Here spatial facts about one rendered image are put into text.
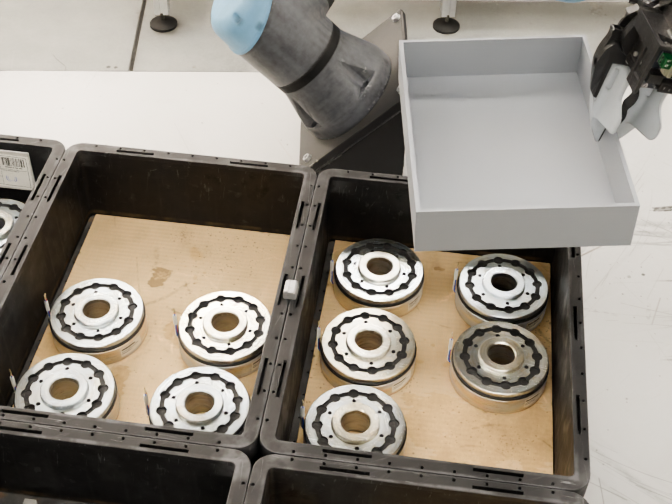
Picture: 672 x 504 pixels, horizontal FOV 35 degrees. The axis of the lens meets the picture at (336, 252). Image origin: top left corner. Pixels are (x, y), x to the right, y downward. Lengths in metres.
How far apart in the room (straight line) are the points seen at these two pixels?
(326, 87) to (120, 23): 1.87
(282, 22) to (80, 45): 1.82
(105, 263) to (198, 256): 0.11
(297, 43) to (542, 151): 0.43
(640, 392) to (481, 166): 0.42
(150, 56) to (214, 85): 1.34
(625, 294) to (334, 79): 0.48
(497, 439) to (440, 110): 0.35
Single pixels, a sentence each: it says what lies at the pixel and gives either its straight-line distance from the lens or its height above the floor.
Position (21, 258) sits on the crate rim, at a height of 0.92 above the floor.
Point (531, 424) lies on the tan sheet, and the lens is 1.14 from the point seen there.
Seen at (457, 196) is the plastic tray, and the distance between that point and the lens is 1.04.
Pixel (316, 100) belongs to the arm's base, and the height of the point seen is 0.87.
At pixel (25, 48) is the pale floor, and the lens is 3.19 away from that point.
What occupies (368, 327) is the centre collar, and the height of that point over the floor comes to 0.87.
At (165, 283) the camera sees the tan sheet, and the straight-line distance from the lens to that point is 1.25.
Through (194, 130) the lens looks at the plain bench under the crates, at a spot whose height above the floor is 0.70.
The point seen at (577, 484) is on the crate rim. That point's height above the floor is 0.93.
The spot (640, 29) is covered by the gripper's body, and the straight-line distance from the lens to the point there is 1.00.
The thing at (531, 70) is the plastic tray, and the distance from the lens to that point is 1.20.
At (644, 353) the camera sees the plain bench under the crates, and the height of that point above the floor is 0.70.
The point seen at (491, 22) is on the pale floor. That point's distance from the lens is 3.26.
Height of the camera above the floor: 1.73
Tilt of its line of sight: 45 degrees down
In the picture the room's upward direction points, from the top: 2 degrees clockwise
